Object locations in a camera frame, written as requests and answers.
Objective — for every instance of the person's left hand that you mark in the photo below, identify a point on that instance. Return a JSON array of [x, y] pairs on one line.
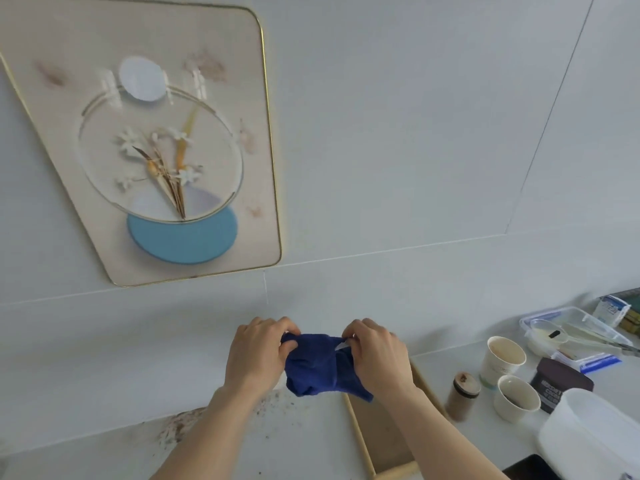
[[252, 357]]

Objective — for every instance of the person's right hand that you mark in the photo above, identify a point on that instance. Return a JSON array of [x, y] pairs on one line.
[[382, 362]]

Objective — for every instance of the person's right thumb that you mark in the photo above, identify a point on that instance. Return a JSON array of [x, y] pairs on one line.
[[352, 350]]

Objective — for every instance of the person's left thumb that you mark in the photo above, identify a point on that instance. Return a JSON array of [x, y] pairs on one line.
[[288, 348]]

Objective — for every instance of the dark blue cloth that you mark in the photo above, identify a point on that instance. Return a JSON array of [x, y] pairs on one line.
[[317, 364]]

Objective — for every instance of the person's left forearm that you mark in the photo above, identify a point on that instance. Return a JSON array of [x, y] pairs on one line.
[[210, 437]]

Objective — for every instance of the person's right forearm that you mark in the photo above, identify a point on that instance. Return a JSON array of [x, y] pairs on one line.
[[435, 437]]

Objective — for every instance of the shallow wooden tray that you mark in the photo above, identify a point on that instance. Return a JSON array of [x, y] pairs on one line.
[[382, 434]]

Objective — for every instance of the small brown spice jar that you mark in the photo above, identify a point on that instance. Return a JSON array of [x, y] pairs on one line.
[[462, 397]]

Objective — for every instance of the tall stained paper cup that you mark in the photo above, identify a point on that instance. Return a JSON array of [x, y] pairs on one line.
[[501, 362]]

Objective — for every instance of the short stained paper cup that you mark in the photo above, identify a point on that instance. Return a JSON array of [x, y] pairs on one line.
[[515, 402]]

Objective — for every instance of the dark brown box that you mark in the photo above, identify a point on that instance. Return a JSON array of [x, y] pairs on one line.
[[560, 382]]

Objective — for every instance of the black flat device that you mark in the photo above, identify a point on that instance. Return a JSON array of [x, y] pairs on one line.
[[532, 468]]

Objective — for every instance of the clear container with blue clips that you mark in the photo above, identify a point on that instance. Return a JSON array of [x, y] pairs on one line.
[[582, 352]]

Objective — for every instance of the pale plastic tongs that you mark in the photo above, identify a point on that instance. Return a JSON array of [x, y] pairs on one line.
[[597, 339]]

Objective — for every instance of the white plastic tub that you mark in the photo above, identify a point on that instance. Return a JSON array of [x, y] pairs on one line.
[[590, 434]]

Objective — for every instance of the white and blue packet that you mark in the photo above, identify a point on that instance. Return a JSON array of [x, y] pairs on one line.
[[611, 309]]

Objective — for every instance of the gold-edged floral wall art panel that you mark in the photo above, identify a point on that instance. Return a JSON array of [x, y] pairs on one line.
[[150, 144]]

